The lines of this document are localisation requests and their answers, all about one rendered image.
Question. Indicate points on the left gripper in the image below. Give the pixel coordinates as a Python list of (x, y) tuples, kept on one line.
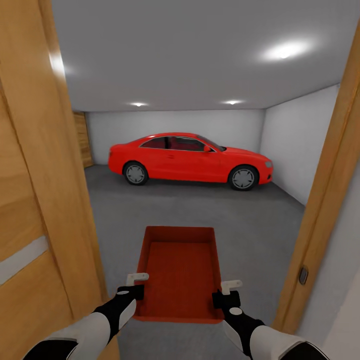
[(137, 289)]

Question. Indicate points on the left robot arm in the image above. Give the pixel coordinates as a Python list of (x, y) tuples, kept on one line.
[(87, 338)]

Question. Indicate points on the storage box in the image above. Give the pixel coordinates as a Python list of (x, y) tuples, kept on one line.
[(183, 267)]

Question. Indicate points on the car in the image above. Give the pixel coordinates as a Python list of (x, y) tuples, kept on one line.
[(188, 157)]

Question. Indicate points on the garage door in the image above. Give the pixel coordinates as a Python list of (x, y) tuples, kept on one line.
[(82, 137)]

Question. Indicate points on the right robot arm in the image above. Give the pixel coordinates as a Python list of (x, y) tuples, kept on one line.
[(253, 337)]

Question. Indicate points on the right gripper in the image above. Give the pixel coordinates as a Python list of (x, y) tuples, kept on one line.
[(219, 299)]

